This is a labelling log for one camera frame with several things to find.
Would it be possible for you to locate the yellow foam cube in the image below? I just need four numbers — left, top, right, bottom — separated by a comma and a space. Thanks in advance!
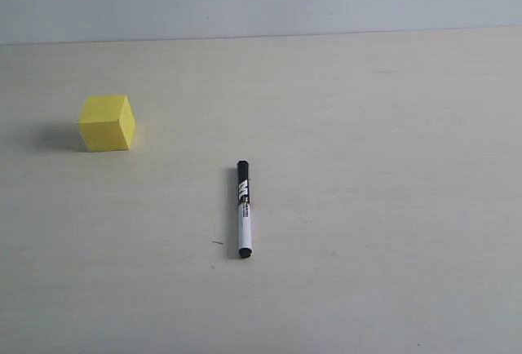
77, 95, 135, 153

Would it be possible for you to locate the black and white marker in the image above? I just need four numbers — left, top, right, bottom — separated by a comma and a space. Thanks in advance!
237, 160, 253, 259

